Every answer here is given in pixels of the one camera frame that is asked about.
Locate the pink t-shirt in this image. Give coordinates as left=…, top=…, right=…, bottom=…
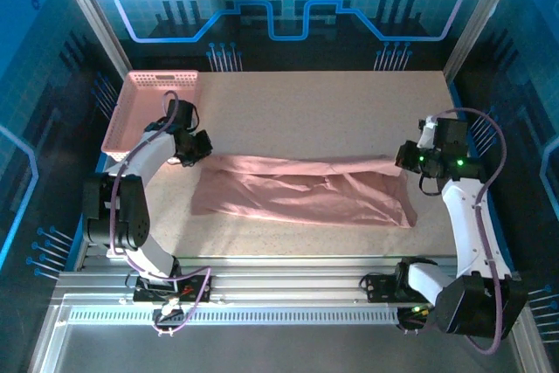
left=190, top=153, right=418, bottom=229

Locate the pink plastic basket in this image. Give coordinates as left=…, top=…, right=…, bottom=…
left=100, top=69, right=203, bottom=162

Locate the black controller board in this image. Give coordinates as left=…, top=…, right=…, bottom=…
left=396, top=305, right=438, bottom=333
left=152, top=307, right=187, bottom=335

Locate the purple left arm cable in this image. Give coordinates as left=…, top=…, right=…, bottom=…
left=108, top=89, right=213, bottom=337

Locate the aluminium frame post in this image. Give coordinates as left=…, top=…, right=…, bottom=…
left=443, top=0, right=528, bottom=81
left=50, top=0, right=139, bottom=86

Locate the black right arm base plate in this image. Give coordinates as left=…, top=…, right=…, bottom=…
left=364, top=274, right=438, bottom=304

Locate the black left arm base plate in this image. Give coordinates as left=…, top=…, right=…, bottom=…
left=132, top=274, right=214, bottom=304

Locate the aluminium frame rail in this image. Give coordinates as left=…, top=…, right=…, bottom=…
left=56, top=254, right=525, bottom=308

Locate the slotted grey cable duct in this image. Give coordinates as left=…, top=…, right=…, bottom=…
left=67, top=307, right=401, bottom=326

